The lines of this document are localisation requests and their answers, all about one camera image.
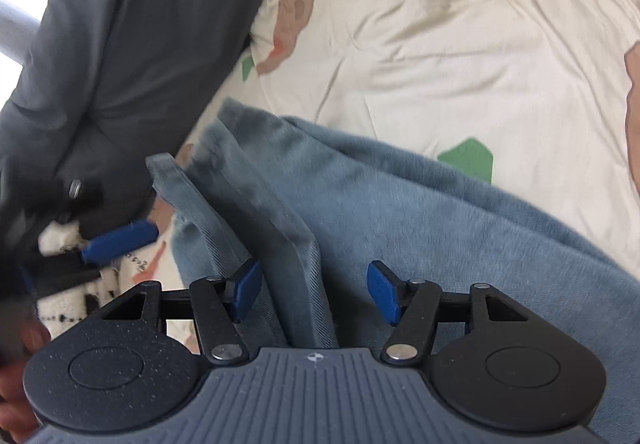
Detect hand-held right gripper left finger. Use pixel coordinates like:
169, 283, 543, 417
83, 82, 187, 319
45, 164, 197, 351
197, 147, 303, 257
102, 260, 263, 367

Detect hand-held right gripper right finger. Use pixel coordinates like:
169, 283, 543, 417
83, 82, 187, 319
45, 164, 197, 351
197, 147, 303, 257
366, 260, 530, 366

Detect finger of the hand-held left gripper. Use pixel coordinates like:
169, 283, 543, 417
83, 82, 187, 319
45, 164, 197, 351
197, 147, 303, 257
50, 178, 105, 225
27, 220, 160, 297

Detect light blue jeans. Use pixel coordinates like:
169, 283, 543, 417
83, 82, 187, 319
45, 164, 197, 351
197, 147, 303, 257
145, 97, 640, 444

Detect person's left hand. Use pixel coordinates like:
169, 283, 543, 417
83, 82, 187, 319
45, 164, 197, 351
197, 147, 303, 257
0, 324, 52, 444

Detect white black spotted fluffy blanket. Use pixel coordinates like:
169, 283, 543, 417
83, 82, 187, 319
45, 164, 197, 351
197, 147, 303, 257
37, 220, 123, 325

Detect dark grey pillow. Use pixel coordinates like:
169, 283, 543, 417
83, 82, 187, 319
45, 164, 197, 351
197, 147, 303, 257
0, 0, 296, 235

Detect cream bear print blanket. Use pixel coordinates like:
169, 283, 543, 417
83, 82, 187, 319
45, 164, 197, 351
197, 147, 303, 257
100, 0, 640, 355

